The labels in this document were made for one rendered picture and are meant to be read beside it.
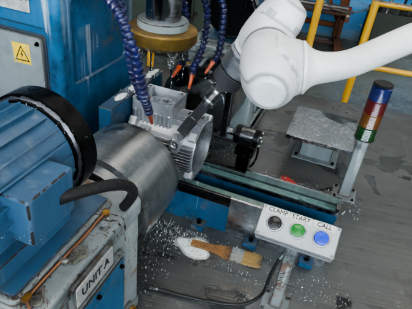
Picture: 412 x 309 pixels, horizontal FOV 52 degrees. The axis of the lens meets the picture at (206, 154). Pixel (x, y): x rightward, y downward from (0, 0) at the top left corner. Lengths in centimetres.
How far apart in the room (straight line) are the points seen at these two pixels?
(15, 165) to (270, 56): 46
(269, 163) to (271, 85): 86
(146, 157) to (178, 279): 36
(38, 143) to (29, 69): 57
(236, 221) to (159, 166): 36
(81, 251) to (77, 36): 63
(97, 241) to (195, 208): 58
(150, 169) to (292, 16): 43
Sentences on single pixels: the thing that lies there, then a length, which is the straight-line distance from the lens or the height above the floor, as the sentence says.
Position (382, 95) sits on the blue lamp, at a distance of 135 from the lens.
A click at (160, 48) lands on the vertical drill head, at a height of 131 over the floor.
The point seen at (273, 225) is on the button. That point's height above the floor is 107.
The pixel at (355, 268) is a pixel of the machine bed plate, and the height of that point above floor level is 80.
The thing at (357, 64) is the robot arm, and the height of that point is 140.
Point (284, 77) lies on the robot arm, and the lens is 76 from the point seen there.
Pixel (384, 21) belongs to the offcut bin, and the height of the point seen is 43.
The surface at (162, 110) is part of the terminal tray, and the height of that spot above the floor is 113.
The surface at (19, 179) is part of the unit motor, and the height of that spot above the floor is 131.
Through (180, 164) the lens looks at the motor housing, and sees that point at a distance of 117.
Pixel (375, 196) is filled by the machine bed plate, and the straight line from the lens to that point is 160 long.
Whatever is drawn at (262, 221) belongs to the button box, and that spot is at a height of 106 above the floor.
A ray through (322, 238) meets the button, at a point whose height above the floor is 107.
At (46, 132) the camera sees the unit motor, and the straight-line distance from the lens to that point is 65.
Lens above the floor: 166
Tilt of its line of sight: 33 degrees down
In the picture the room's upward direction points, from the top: 8 degrees clockwise
